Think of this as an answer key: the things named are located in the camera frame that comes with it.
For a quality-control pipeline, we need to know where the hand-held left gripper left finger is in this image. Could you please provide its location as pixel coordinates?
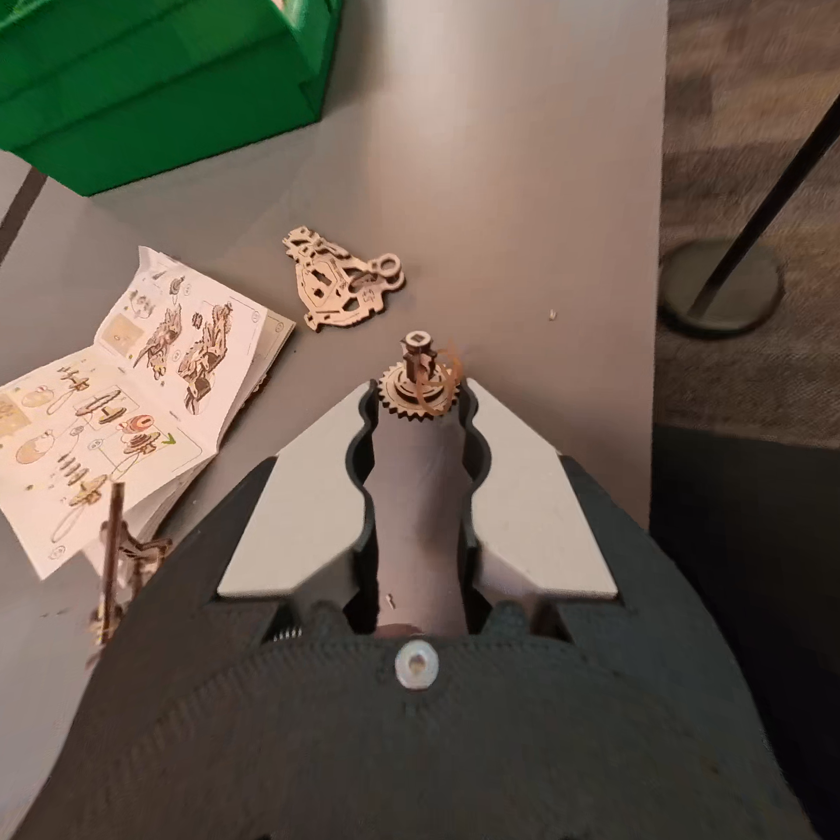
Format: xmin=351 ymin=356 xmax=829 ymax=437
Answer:
xmin=216 ymin=382 xmax=379 ymax=602

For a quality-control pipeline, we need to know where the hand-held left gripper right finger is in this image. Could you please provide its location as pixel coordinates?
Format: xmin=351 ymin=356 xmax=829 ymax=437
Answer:
xmin=458 ymin=378 xmax=622 ymax=602

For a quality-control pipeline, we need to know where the wooden gear axle assembly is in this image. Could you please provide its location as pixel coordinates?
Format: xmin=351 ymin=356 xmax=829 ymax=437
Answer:
xmin=377 ymin=331 xmax=464 ymax=425

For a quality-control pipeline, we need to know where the partly built wooden chassis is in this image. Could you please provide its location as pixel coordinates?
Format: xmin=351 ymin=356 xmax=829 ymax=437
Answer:
xmin=88 ymin=482 xmax=173 ymax=664

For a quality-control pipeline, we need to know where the open instruction booklet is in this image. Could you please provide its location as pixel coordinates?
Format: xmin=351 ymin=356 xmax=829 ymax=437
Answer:
xmin=0 ymin=245 xmax=297 ymax=582

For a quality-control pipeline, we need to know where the person's black clothing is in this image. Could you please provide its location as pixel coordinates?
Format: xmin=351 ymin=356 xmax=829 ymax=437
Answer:
xmin=650 ymin=423 xmax=840 ymax=840

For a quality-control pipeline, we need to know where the wooden car side panel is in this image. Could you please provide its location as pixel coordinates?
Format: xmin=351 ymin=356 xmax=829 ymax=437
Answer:
xmin=283 ymin=226 xmax=405 ymax=333

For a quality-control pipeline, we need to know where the black floor stand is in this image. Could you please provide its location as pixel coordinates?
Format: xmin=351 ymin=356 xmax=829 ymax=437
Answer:
xmin=658 ymin=98 xmax=840 ymax=340

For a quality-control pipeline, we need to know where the green plastic bin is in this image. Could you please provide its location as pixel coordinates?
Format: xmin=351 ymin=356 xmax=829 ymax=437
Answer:
xmin=0 ymin=0 xmax=344 ymax=197

